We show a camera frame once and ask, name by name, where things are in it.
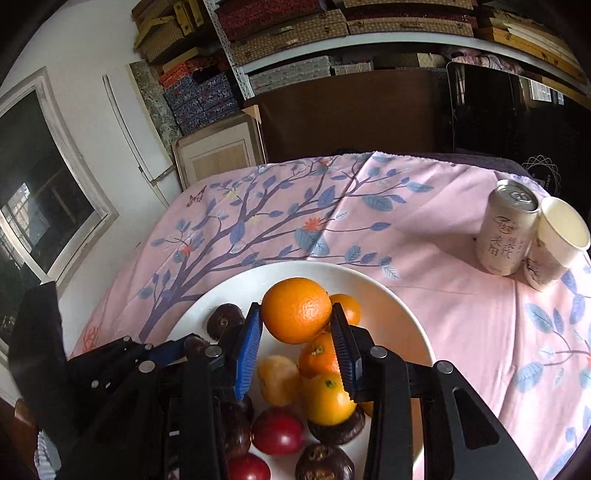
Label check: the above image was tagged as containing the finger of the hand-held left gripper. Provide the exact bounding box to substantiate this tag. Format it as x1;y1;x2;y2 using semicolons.
68;348;144;407
104;336;191;367

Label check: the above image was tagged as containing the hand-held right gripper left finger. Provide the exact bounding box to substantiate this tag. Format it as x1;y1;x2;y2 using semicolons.
76;302;264;480

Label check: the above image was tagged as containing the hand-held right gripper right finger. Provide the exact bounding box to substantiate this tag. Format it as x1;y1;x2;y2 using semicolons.
330;302;539;480

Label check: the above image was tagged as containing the large orange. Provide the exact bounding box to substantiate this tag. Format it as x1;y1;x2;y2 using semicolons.
261;277;333;346

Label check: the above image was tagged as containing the white plate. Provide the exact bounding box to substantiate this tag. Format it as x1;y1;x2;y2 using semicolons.
157;261;437;480

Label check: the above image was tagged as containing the large dark water chestnut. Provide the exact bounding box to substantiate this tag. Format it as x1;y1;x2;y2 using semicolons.
294;442;356;480

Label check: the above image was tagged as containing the yellow tangerine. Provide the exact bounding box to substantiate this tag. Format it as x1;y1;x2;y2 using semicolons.
257;354;303;408

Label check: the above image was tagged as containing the red plum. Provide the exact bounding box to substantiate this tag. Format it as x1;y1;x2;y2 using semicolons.
227;452;272;480
250;407;306;457

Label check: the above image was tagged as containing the pink printed tablecloth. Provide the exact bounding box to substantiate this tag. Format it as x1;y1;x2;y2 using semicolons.
69;151;591;480

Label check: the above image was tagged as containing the white framed dark panel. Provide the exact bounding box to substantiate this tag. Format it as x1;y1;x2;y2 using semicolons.
0;67;120;284

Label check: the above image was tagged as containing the framed wooden board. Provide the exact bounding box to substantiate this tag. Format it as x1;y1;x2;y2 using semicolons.
172;112;269;191

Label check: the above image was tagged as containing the pale drink can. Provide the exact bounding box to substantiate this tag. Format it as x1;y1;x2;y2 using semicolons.
475;179;542;277

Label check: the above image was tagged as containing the white paper cup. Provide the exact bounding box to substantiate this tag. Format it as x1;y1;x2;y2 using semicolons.
523;196;591;292

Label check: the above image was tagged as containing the brown wooden board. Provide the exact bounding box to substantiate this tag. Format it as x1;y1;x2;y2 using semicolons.
243;69;455;164

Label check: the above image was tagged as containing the marble slab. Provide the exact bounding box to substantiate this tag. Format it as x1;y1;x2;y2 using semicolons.
129;59;185;139

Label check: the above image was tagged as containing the stack of blue patterned boxes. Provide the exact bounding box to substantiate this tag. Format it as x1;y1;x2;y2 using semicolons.
161;71;245;137

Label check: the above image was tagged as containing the row of grey patterned boxes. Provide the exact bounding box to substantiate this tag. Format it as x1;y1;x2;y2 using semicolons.
249;55;375;93

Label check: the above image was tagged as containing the orange box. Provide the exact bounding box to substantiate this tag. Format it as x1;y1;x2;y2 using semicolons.
158;58;218;86

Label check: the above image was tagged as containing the black screen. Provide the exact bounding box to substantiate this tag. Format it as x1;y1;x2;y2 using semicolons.
445;61;591;195

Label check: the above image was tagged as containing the white metal shelf rack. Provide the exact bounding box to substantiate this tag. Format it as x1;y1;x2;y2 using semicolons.
203;0;591;100

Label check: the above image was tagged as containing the row of woven brown boxes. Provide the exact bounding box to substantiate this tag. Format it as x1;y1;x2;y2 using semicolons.
215;0;478;65

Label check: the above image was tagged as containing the pink folded cloth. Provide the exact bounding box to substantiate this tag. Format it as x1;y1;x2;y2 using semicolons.
450;48;525;72

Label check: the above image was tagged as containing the stack of yellow wooden boxes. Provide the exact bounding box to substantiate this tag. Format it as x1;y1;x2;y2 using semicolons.
475;9;587;84

